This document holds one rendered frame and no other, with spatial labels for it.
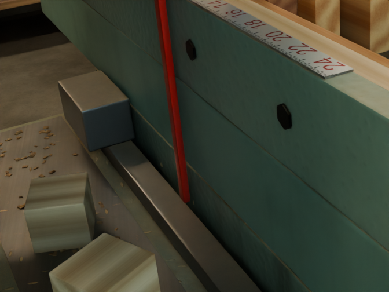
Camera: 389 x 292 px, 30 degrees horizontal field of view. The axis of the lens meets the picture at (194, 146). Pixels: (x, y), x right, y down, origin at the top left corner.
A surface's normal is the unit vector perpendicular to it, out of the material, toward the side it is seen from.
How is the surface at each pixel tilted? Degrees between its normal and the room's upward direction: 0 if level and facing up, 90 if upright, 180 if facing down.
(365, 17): 90
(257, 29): 0
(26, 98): 0
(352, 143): 90
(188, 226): 0
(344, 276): 90
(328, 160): 90
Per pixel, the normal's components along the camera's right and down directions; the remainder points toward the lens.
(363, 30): -0.91, 0.28
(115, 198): -0.10, -0.87
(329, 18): 0.41, 0.40
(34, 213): 0.07, 0.47
